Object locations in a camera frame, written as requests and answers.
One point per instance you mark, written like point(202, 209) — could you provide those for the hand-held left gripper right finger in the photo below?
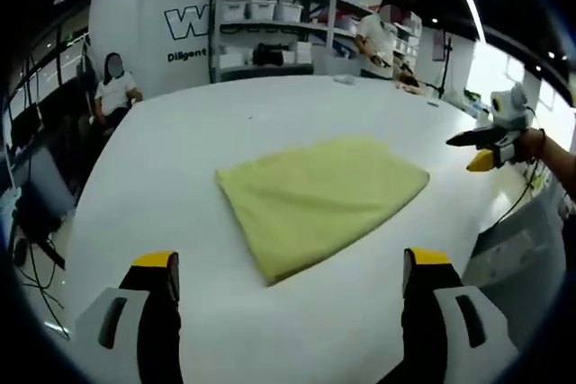
point(427, 312)

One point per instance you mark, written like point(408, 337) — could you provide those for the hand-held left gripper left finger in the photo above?
point(153, 312)

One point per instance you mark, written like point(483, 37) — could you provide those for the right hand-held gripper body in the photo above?
point(510, 107)

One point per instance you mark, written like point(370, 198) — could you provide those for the yellow blue grey garment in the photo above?
point(315, 195)

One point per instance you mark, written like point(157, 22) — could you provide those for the person's right hand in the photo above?
point(530, 145)

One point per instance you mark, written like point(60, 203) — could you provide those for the black wristband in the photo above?
point(542, 141)

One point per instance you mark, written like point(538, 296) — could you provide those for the black tripod stand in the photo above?
point(445, 69)

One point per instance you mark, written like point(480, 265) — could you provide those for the pale board on stand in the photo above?
point(438, 44)

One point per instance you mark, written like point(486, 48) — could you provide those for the row of white storage bins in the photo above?
point(407, 44)

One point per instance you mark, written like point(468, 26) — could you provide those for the white crumpled cloth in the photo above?
point(345, 80)

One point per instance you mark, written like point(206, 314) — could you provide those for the dark office desk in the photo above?
point(45, 195)

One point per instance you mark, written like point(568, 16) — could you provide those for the grey chair backrest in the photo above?
point(335, 62)

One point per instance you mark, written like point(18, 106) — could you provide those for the grey metal shelving rack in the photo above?
point(215, 29)
point(346, 20)

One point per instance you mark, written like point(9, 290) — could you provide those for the white box stack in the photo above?
point(298, 52)
point(235, 58)

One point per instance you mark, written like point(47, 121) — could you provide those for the black computer monitor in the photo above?
point(24, 125)

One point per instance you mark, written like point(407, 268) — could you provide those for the black bag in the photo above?
point(267, 55)

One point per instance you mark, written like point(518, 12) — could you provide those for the white lidded storage bin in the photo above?
point(262, 10)
point(289, 11)
point(234, 11)

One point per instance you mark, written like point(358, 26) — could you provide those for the metal stand with grey bag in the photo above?
point(86, 74)

